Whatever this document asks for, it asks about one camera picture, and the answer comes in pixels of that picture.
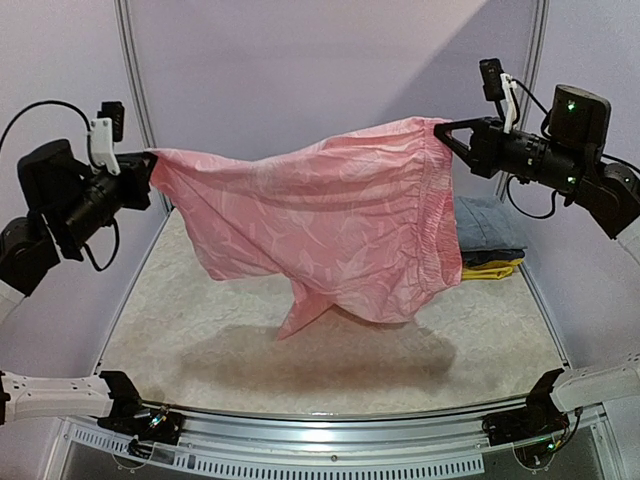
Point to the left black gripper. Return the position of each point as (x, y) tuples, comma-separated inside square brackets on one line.
[(137, 171)]

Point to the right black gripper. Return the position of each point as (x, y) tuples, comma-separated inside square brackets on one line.
[(481, 148)]

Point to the pink patterned shorts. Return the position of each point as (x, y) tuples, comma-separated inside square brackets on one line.
[(363, 221)]

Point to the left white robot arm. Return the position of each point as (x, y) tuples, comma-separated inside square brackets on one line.
[(68, 202)]

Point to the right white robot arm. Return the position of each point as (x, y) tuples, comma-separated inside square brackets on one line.
[(568, 157)]

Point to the grey blue folded garment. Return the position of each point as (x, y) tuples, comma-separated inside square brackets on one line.
[(486, 224)]

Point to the navy folded garment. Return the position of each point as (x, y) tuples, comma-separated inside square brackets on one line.
[(478, 258)]

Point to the yellow folded garment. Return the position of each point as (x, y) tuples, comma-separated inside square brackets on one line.
[(494, 270)]

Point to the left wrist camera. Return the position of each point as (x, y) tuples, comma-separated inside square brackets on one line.
[(106, 130)]

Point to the right aluminium frame post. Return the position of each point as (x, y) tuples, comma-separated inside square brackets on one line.
[(532, 59)]

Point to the aluminium frame post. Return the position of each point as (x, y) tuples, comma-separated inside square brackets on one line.
[(125, 23), (532, 59)]

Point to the left aluminium frame post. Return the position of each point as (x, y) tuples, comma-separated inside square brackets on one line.
[(125, 23)]

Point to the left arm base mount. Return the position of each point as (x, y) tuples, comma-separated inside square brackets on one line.
[(147, 427)]

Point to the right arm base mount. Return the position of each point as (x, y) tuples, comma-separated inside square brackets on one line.
[(536, 433)]

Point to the front aluminium rail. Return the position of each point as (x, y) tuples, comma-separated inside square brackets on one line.
[(446, 444)]

